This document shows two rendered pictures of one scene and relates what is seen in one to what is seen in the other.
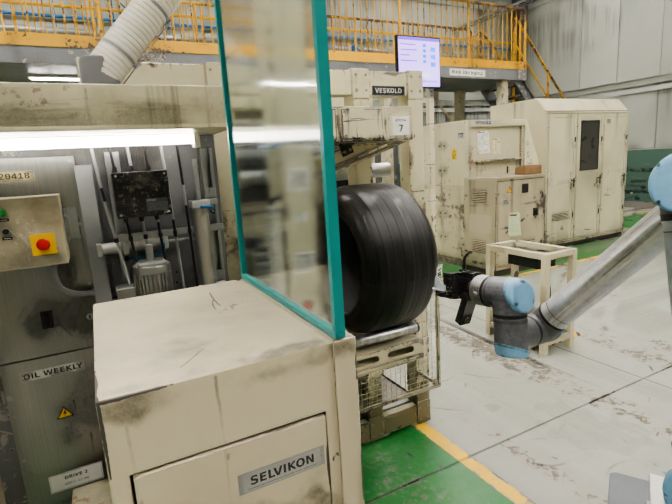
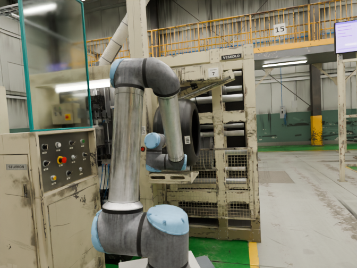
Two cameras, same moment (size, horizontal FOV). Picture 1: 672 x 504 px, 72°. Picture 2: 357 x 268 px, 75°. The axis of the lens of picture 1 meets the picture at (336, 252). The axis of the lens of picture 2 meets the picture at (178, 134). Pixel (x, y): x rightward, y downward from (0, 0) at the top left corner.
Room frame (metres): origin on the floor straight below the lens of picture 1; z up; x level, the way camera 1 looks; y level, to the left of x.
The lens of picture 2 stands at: (0.32, -1.47, 1.28)
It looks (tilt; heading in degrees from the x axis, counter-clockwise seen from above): 3 degrees down; 42
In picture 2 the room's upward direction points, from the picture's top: 3 degrees counter-clockwise
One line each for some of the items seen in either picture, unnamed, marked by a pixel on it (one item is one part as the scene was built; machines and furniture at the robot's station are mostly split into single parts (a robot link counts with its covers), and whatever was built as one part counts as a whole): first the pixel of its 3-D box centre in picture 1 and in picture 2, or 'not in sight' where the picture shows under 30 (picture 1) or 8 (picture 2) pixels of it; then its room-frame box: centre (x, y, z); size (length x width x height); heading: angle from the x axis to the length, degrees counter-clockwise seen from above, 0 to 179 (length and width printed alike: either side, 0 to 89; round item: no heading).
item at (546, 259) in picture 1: (528, 293); not in sight; (3.67, -1.56, 0.40); 0.60 x 0.35 x 0.80; 27
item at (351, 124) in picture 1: (341, 127); (190, 76); (2.12, -0.06, 1.71); 0.61 x 0.25 x 0.15; 117
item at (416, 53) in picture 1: (418, 62); (353, 36); (5.55, -1.06, 2.60); 0.60 x 0.05 x 0.55; 117
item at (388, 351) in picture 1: (379, 352); (170, 176); (1.67, -0.14, 0.84); 0.36 x 0.09 x 0.06; 117
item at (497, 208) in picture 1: (504, 222); not in sight; (6.13, -2.27, 0.62); 0.91 x 0.58 x 1.25; 117
